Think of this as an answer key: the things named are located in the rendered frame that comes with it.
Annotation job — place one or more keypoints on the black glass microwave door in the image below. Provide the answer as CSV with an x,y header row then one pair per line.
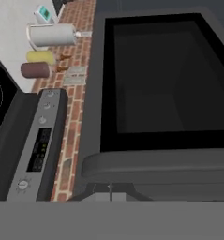
x,y
166,81

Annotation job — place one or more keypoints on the yellow cylinder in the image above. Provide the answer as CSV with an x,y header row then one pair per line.
x,y
40,57

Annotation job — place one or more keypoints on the small silver stove knob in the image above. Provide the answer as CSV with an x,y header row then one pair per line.
x,y
47,106
50,93
42,119

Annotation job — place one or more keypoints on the large silver stove dial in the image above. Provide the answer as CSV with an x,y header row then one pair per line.
x,y
22,185

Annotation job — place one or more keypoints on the black and silver stove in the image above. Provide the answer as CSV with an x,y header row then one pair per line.
x,y
19,131

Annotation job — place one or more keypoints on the brown cylinder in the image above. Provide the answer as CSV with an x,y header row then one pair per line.
x,y
35,70

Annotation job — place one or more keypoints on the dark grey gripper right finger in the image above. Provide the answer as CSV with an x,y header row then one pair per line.
x,y
118,196

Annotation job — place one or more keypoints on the white timer with green screen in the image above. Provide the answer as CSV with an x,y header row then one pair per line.
x,y
44,13

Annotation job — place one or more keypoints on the white paper towel roll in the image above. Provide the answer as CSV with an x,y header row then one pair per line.
x,y
52,34

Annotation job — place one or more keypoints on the grey wall outlet plate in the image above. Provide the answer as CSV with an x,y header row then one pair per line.
x,y
74,75

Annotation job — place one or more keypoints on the dark grey microwave oven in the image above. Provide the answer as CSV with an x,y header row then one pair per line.
x,y
91,103

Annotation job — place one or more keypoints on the small brown wall hook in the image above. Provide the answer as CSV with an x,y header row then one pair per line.
x,y
62,68
65,56

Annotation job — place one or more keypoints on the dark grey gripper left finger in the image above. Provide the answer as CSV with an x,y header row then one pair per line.
x,y
101,196

